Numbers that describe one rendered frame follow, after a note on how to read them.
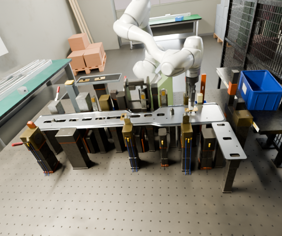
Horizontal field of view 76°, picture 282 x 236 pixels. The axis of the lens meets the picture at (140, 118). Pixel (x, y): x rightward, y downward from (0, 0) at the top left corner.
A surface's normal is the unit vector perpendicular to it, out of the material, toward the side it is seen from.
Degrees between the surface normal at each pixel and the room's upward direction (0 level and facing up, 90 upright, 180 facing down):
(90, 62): 90
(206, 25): 90
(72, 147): 90
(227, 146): 0
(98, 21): 90
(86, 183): 0
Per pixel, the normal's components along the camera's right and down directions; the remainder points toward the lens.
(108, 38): -0.10, 0.59
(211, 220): -0.13, -0.81
